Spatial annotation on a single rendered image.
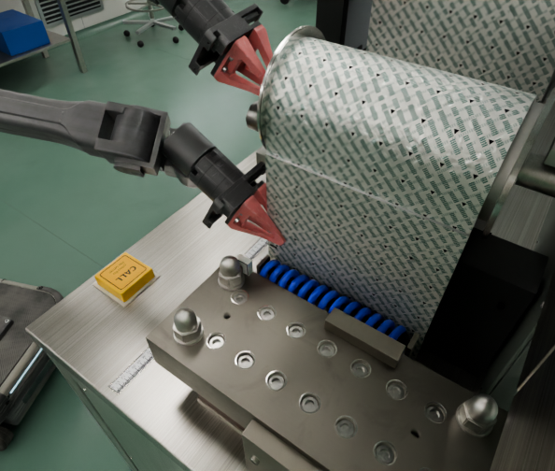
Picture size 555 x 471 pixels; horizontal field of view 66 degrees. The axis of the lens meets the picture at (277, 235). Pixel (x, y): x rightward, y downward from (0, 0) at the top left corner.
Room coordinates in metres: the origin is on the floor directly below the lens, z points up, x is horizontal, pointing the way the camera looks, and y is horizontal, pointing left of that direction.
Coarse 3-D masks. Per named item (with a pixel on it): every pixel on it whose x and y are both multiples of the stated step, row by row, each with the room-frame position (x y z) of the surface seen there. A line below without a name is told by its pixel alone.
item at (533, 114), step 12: (540, 108) 0.33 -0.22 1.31; (528, 120) 0.32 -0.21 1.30; (528, 132) 0.31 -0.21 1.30; (516, 144) 0.30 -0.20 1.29; (516, 156) 0.30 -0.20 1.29; (504, 168) 0.29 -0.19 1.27; (504, 180) 0.29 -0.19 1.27; (492, 192) 0.29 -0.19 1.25; (492, 204) 0.29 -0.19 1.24; (480, 216) 0.30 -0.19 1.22
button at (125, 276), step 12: (108, 264) 0.50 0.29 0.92; (120, 264) 0.50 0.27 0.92; (132, 264) 0.50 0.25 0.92; (144, 264) 0.50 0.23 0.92; (96, 276) 0.47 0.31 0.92; (108, 276) 0.47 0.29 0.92; (120, 276) 0.47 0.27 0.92; (132, 276) 0.47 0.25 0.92; (144, 276) 0.47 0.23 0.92; (108, 288) 0.45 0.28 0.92; (120, 288) 0.44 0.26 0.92; (132, 288) 0.45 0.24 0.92
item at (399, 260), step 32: (288, 192) 0.40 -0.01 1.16; (320, 192) 0.38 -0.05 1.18; (352, 192) 0.35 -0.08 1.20; (288, 224) 0.40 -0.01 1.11; (320, 224) 0.37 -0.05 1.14; (352, 224) 0.35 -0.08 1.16; (384, 224) 0.33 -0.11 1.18; (416, 224) 0.31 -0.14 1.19; (288, 256) 0.40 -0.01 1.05; (320, 256) 0.37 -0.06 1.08; (352, 256) 0.35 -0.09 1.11; (384, 256) 0.33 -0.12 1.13; (416, 256) 0.31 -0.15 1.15; (448, 256) 0.29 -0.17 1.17; (352, 288) 0.34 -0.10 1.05; (384, 288) 0.32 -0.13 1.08; (416, 288) 0.30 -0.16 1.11; (384, 320) 0.32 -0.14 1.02; (416, 320) 0.30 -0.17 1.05
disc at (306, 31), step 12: (288, 36) 0.46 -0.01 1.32; (300, 36) 0.47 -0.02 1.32; (312, 36) 0.49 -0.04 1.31; (288, 48) 0.45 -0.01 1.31; (276, 60) 0.44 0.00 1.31; (264, 84) 0.42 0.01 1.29; (264, 96) 0.42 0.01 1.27; (264, 108) 0.42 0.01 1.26; (264, 120) 0.42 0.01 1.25; (264, 132) 0.42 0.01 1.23; (264, 144) 0.42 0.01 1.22
